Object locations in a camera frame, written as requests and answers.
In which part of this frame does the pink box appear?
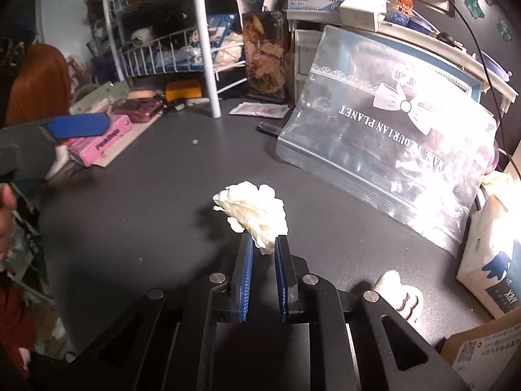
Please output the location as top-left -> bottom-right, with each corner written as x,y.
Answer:
67,115 -> 133,167

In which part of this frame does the cardboard box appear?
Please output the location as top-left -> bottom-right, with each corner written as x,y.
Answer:
442,315 -> 521,391

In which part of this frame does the white power adapter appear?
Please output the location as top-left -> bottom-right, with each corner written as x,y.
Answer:
339,0 -> 389,32

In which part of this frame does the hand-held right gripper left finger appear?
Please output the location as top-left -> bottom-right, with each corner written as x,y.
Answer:
49,233 -> 255,391

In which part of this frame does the small pink sachet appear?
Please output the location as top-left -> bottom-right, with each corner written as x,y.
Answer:
228,102 -> 290,119

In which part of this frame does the black cable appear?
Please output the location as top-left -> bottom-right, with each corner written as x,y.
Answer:
431,0 -> 521,180

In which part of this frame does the white wire rack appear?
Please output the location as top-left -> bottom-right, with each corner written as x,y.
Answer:
102,0 -> 253,119

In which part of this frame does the white tissue pack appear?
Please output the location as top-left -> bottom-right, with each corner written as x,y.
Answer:
456,193 -> 521,320

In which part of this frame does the orange box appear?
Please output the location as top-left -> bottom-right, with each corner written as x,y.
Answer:
165,80 -> 203,103

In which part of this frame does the dark red case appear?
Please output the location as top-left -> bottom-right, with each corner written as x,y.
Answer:
112,98 -> 163,123

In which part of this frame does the person's left hand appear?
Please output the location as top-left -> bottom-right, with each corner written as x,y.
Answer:
0,183 -> 20,262

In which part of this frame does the auburn wig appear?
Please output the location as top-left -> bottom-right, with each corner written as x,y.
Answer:
6,43 -> 73,127

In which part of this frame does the person's left forearm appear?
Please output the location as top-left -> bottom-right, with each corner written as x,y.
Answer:
0,271 -> 39,375

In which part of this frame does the white cloud-shaped squishy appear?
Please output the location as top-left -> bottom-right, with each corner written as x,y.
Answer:
372,271 -> 424,324

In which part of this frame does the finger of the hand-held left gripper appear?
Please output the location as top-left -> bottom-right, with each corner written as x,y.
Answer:
41,113 -> 107,140
0,124 -> 58,183

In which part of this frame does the dried flower bag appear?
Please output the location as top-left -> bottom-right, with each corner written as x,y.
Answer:
242,10 -> 294,102

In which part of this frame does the stack of clear plastic bags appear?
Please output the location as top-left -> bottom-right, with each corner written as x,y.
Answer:
277,24 -> 499,258

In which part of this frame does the teal character sticker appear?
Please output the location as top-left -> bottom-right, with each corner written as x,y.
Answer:
465,0 -> 491,18

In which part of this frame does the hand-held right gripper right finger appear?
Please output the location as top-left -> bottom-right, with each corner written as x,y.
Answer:
275,235 -> 470,391

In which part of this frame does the white fabric flower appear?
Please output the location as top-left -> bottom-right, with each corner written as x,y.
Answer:
212,181 -> 289,255

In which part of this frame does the pink powder puff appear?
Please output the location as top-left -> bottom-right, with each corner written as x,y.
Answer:
127,87 -> 157,101

